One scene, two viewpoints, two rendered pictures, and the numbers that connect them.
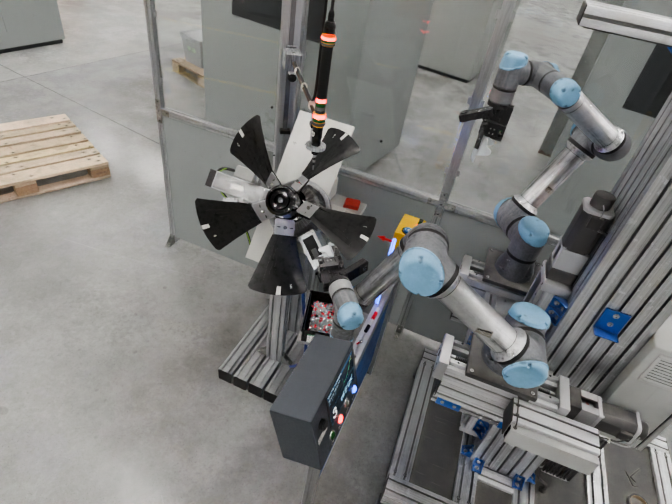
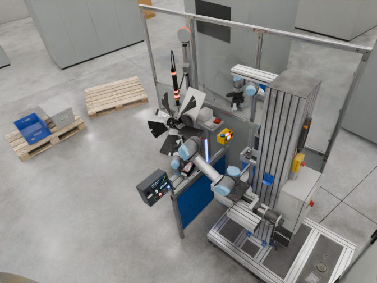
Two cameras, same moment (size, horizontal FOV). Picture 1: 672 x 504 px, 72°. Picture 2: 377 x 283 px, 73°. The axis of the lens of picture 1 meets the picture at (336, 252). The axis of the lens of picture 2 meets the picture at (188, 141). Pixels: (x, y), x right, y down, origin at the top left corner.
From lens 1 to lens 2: 1.29 m
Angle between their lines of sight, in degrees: 24
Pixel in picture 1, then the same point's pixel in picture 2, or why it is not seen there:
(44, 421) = (110, 190)
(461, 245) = not seen: hidden behind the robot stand
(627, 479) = (322, 256)
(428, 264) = (183, 150)
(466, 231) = not seen: hidden behind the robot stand
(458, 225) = not seen: hidden behind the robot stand
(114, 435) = (129, 197)
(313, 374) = (150, 179)
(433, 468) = (230, 231)
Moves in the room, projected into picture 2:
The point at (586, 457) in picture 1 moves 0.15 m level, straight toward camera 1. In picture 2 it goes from (250, 226) to (233, 231)
